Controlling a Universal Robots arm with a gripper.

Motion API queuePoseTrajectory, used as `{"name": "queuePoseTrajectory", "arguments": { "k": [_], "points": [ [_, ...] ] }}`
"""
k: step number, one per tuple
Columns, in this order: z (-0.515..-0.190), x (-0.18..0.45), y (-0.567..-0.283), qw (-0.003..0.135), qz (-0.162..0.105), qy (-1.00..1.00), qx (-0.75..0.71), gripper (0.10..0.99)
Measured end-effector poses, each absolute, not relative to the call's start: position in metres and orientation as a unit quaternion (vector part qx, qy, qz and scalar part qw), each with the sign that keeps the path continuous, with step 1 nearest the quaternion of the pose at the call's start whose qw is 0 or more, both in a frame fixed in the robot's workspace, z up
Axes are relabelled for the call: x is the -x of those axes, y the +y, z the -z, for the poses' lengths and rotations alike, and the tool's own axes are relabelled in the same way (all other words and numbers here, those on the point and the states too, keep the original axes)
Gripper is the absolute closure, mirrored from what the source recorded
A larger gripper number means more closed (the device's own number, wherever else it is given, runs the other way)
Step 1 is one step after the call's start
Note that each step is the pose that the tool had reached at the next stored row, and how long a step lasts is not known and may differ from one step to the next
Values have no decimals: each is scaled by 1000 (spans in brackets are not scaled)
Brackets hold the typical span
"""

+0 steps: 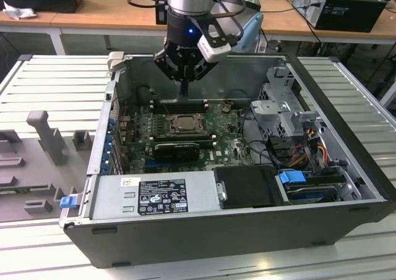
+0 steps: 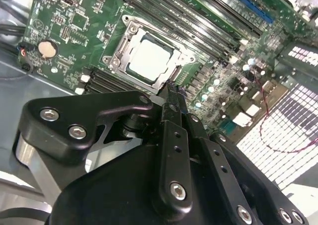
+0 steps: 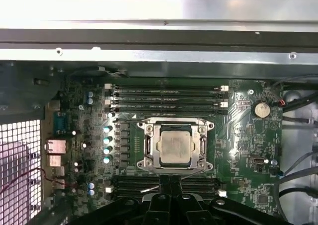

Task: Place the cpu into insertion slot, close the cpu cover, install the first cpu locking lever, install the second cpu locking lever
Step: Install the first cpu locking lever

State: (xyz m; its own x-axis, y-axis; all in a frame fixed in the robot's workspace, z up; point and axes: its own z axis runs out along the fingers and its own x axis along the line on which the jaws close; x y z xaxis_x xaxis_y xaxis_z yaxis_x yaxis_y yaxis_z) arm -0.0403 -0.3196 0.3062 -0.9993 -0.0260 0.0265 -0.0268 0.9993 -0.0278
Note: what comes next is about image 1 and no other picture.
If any black PC tower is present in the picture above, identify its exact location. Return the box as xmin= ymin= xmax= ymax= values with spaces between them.
xmin=292 ymin=0 xmax=389 ymax=33

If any grey power supply unit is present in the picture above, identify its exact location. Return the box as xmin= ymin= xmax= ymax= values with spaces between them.
xmin=91 ymin=171 xmax=227 ymax=221

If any CPU socket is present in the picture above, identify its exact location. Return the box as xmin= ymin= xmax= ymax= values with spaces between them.
xmin=167 ymin=112 xmax=206 ymax=136

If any wooden desk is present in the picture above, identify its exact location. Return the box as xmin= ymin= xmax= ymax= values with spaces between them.
xmin=0 ymin=0 xmax=396 ymax=56

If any blue slot clip strip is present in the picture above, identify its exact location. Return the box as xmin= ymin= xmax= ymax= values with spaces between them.
xmin=103 ymin=115 xmax=117 ymax=174

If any black open PC case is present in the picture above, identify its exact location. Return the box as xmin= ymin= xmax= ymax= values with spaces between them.
xmin=58 ymin=51 xmax=396 ymax=270

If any blue case latch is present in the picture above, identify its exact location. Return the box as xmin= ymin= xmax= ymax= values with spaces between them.
xmin=59 ymin=195 xmax=77 ymax=210

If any grey metal drive cage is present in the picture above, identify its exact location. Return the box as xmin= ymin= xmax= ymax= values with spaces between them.
xmin=249 ymin=66 xmax=323 ymax=139

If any crumpled white paper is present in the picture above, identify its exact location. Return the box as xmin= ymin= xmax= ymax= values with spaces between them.
xmin=2 ymin=0 xmax=38 ymax=22

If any pale blue teach pendant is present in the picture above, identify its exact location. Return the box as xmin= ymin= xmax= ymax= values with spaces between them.
xmin=241 ymin=12 xmax=267 ymax=53

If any blue disk carrier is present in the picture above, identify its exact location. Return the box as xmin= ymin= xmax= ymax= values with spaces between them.
xmin=277 ymin=169 xmax=307 ymax=185

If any black drive box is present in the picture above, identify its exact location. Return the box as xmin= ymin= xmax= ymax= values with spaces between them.
xmin=212 ymin=165 xmax=281 ymax=208

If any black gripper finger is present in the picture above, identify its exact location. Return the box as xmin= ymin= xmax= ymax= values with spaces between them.
xmin=153 ymin=49 xmax=186 ymax=100
xmin=184 ymin=59 xmax=219 ymax=100

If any green motherboard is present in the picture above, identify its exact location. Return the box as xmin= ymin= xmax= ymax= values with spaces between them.
xmin=123 ymin=99 xmax=257 ymax=174

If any silver drive latch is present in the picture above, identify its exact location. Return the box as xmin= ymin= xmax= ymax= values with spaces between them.
xmin=216 ymin=182 xmax=228 ymax=202

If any black graphics card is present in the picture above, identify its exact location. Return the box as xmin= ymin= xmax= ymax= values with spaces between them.
xmin=153 ymin=142 xmax=200 ymax=163

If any black cable in case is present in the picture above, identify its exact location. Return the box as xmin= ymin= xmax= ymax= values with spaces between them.
xmin=242 ymin=106 xmax=280 ymax=167

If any square silver CPU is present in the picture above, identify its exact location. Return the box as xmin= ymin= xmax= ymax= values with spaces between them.
xmin=177 ymin=116 xmax=199 ymax=130

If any black RAM stick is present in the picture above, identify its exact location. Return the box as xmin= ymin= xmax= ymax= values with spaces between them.
xmin=155 ymin=99 xmax=209 ymax=108
xmin=128 ymin=138 xmax=217 ymax=148

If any grey case handle latch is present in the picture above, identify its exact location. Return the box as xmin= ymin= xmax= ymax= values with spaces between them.
xmin=106 ymin=51 xmax=126 ymax=74

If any metal socket cover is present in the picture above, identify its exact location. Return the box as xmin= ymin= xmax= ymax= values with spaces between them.
xmin=168 ymin=112 xmax=205 ymax=135

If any black cylinder part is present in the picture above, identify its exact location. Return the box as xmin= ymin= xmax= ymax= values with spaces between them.
xmin=137 ymin=86 xmax=155 ymax=105

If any yellow red wire bundle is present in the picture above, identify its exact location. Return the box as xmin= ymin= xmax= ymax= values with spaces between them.
xmin=290 ymin=129 xmax=329 ymax=170

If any grey parts rack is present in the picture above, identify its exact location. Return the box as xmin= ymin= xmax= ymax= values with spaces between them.
xmin=0 ymin=109 xmax=95 ymax=224

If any hard disk with blue label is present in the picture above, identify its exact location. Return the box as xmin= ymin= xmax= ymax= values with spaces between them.
xmin=286 ymin=183 xmax=337 ymax=205

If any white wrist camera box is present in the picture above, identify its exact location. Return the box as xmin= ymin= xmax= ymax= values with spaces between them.
xmin=197 ymin=32 xmax=233 ymax=63

